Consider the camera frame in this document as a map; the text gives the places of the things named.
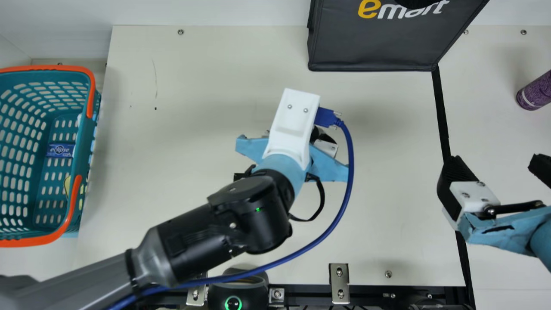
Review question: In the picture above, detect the blue cable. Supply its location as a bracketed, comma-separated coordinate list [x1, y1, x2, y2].
[105, 107, 355, 310]

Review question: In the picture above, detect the black device with green light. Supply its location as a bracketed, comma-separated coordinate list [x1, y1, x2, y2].
[208, 266, 269, 310]

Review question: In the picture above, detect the rectangular tin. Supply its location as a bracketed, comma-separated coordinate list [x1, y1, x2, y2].
[46, 143, 75, 158]

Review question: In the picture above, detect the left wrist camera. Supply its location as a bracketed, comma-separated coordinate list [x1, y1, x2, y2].
[262, 88, 321, 171]

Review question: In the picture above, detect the purple can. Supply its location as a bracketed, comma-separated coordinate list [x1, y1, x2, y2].
[516, 70, 551, 111]

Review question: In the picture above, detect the thin black cable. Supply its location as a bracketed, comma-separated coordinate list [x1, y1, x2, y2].
[288, 173, 326, 223]

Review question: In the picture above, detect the black strip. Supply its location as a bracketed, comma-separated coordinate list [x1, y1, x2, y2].
[431, 65, 476, 310]

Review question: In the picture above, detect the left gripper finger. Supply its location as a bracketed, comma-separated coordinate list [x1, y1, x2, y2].
[311, 129, 340, 159]

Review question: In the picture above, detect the teal shopping basket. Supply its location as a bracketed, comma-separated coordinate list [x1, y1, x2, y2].
[0, 65, 102, 248]

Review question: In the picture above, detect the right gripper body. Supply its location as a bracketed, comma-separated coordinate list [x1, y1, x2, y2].
[456, 209, 551, 274]

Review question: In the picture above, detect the dark grey bag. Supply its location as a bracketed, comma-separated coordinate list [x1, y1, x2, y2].
[307, 0, 490, 72]

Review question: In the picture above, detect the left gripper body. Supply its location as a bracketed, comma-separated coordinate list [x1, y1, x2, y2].
[235, 135, 349, 197]

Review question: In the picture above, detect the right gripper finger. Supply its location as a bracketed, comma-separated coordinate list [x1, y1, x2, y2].
[436, 155, 502, 231]
[528, 153, 551, 190]

